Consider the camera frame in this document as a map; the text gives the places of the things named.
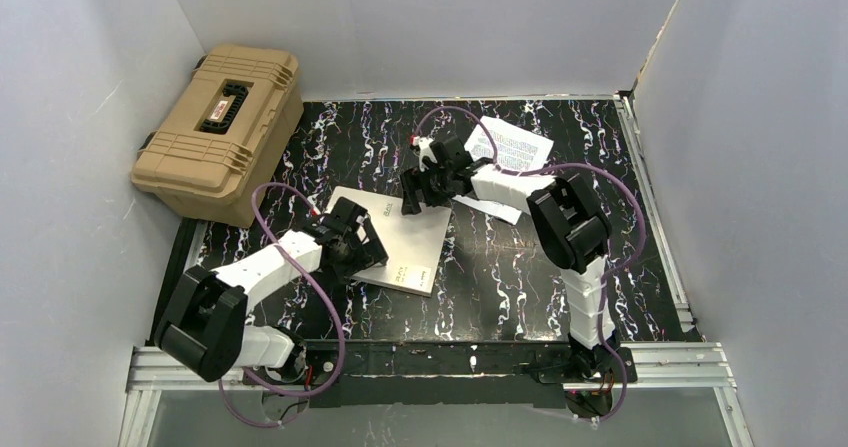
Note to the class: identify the tan plastic tool case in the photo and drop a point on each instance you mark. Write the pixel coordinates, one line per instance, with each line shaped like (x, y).
(225, 136)

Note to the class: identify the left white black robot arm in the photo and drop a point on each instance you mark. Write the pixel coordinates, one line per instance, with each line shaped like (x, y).
(205, 324)

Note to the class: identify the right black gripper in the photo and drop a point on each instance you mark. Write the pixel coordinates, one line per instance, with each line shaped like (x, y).
(424, 183)

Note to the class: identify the printed white paper sheets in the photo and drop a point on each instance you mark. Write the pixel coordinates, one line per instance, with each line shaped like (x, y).
(518, 150)

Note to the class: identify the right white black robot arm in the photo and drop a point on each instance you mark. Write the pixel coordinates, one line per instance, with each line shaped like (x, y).
(571, 227)

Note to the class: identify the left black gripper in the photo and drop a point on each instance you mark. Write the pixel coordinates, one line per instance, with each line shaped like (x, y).
(361, 245)

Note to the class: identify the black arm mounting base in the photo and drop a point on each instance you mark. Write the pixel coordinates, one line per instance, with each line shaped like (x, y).
(539, 373)

